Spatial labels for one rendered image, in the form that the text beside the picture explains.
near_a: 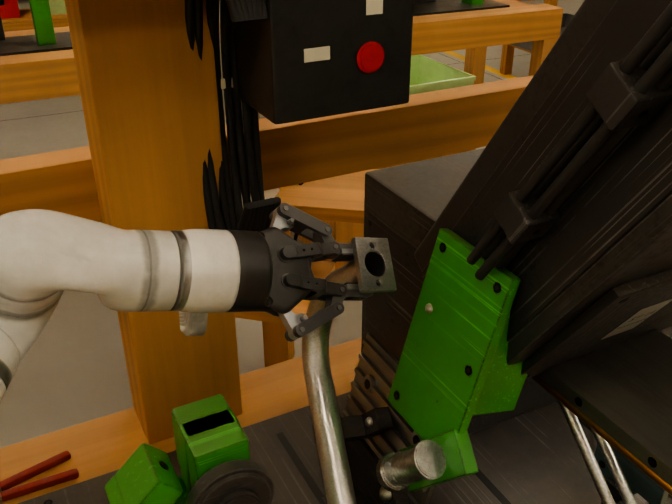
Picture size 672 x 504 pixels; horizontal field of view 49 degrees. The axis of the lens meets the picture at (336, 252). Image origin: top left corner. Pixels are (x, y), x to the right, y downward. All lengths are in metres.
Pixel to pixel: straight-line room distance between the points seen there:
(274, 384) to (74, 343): 1.82
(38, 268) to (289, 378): 0.66
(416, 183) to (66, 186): 0.43
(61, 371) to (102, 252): 2.19
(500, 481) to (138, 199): 0.57
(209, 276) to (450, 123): 0.63
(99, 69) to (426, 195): 0.40
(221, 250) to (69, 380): 2.13
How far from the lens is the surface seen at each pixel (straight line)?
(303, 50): 0.79
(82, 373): 2.76
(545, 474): 1.03
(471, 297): 0.72
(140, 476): 0.68
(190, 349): 1.02
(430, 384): 0.77
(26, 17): 7.53
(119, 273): 0.61
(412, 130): 1.14
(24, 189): 0.96
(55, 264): 0.59
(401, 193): 0.91
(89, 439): 1.13
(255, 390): 1.16
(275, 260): 0.69
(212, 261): 0.63
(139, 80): 0.85
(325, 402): 0.81
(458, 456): 0.75
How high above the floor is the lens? 1.61
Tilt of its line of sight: 29 degrees down
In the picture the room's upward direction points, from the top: straight up
